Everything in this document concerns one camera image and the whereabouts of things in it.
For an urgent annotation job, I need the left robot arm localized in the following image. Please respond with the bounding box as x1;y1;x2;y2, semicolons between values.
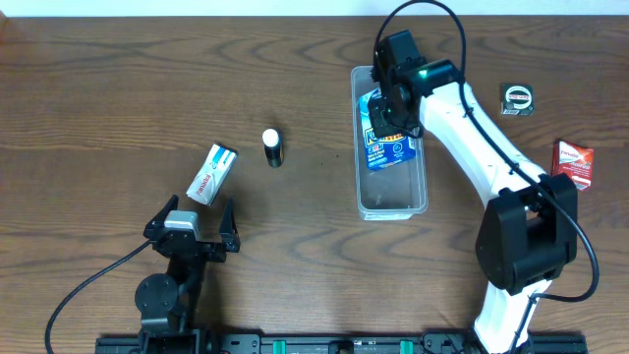
135;195;241;353

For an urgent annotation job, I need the white green Panadol box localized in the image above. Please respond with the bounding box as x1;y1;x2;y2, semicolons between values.
187;145;238;206

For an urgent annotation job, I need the dark bottle white cap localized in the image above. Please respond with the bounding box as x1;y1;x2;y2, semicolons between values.
262;128;283;168

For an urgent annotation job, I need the clear plastic container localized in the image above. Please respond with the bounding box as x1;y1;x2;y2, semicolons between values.
351;66;429;221

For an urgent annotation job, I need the red Panadol box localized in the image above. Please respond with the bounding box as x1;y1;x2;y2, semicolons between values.
551;140;594;191

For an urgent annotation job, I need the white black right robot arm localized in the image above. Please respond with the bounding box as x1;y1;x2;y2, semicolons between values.
367;30;580;353

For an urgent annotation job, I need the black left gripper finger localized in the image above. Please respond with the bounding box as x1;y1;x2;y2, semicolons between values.
219;199;241;253
144;195;179;232

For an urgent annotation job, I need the blue Kool Fever box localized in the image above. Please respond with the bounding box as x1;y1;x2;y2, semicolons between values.
358;88;417;171

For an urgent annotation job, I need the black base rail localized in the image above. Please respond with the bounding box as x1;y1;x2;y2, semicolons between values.
94;329;590;354

